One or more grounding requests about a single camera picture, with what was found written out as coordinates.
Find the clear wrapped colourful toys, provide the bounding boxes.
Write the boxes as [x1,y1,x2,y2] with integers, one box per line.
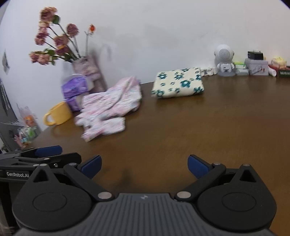
[14,104,42,149]

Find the pink floral garment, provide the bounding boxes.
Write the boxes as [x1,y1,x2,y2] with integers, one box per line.
[75,77,143,143]

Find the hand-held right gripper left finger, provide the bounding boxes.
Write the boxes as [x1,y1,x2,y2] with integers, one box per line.
[32,155,115,201]

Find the dried rose bouquet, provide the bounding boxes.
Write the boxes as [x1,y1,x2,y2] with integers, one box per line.
[29,7,96,66]

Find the white robot figure speaker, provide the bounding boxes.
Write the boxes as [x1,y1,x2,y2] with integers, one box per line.
[214,44,236,77]

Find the purple tissue pack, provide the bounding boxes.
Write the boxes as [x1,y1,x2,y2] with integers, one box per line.
[65,94,83,111]
[61,74,93,99]

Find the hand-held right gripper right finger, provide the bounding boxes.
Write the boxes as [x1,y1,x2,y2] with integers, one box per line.
[177,154,259,201]

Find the cream green floral dress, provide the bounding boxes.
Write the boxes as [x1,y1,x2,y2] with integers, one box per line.
[151,67,205,99]

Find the mottled purple vase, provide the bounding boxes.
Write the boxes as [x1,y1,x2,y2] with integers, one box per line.
[72,55,107,92]

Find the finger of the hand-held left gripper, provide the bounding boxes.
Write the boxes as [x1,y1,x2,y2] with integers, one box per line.
[0,146,63,162]
[17,152,82,169]

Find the yellow mug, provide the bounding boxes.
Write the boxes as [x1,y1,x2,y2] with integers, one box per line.
[43,101,73,126]

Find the dark grey panel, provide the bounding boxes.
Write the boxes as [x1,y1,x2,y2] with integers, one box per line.
[0,78,22,152]

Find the black small device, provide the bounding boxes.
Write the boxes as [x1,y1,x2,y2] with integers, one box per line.
[247,50,264,60]

